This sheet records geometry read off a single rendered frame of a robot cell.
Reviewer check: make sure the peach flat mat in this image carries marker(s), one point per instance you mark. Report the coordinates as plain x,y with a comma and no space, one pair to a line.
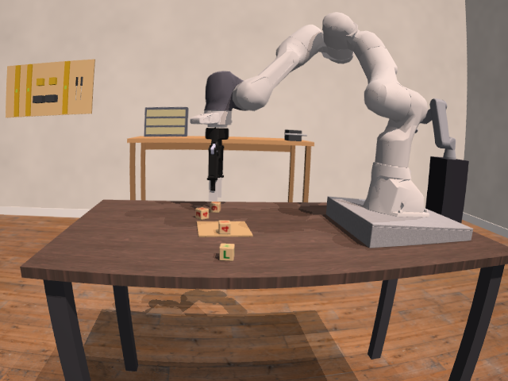
210,229

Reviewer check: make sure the tan letter block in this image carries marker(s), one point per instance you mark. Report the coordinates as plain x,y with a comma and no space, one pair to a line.
202,213
226,252
215,207
224,227

